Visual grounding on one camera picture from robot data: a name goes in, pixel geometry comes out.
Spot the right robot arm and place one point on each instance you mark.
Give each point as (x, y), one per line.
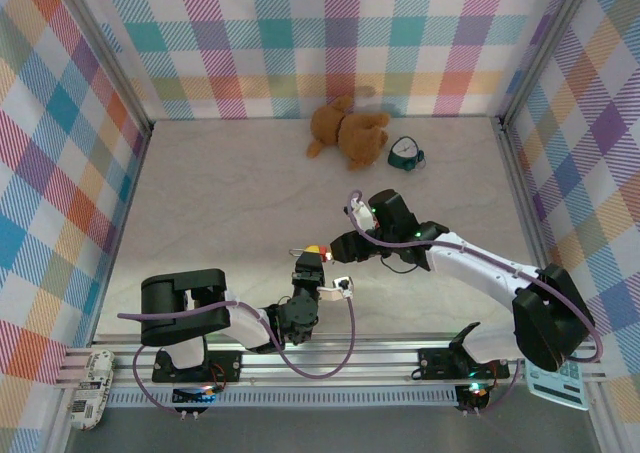
(500, 278)

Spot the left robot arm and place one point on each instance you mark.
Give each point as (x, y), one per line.
(180, 303)

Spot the teal alarm clock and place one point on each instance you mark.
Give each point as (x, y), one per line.
(404, 153)

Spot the brown teddy bear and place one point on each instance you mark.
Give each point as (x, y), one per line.
(352, 135)

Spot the light blue calculator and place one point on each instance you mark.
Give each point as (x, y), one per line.
(555, 388)

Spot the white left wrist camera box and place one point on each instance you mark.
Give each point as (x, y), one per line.
(332, 290)

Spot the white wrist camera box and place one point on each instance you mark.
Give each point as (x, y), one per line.
(332, 290)
(362, 215)

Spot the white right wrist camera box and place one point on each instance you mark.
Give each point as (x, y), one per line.
(362, 215)

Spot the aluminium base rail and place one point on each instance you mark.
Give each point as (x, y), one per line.
(350, 358)

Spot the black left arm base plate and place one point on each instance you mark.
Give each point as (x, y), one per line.
(230, 365)

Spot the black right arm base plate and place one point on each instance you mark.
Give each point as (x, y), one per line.
(435, 363)

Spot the aluminium frame post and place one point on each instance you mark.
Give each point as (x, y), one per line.
(107, 53)
(546, 48)

